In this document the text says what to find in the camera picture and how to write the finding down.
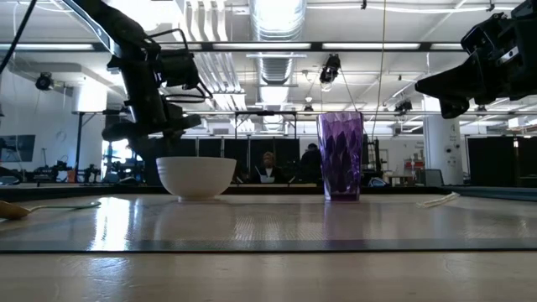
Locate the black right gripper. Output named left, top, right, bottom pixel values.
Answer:
left=414, top=16, right=537, bottom=120

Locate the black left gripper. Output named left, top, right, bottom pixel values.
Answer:
left=102, top=52, right=202, bottom=185

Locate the wooden chopstick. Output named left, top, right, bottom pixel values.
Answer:
left=416, top=191, right=461, bottom=209

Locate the purple faceted plastic tumbler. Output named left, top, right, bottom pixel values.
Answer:
left=316, top=111, right=365, bottom=203

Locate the gold spoon green handle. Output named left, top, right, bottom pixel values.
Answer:
left=0, top=200, right=102, bottom=221

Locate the white ceramic bowl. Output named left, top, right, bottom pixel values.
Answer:
left=155, top=156, right=237, bottom=202

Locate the white round column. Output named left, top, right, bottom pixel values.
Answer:
left=422, top=96, right=465, bottom=186

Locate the seated person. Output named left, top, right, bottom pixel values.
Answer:
left=251, top=151, right=287, bottom=185

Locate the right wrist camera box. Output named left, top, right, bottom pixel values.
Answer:
left=460, top=11, right=511, bottom=58

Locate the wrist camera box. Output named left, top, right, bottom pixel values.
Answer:
left=159, top=49, right=201, bottom=89
left=460, top=11, right=511, bottom=58

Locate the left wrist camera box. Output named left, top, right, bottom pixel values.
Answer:
left=159, top=49, right=201, bottom=89

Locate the black overhead camera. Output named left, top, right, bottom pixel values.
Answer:
left=318, top=53, right=341, bottom=85

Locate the black ceiling security camera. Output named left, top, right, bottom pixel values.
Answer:
left=34, top=71, right=55, bottom=91

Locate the dark wall screen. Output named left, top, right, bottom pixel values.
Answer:
left=0, top=134, right=37, bottom=164

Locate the silver ventilation duct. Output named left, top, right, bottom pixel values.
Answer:
left=249, top=0, right=308, bottom=87

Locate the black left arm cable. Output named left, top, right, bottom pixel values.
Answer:
left=0, top=0, right=39, bottom=76

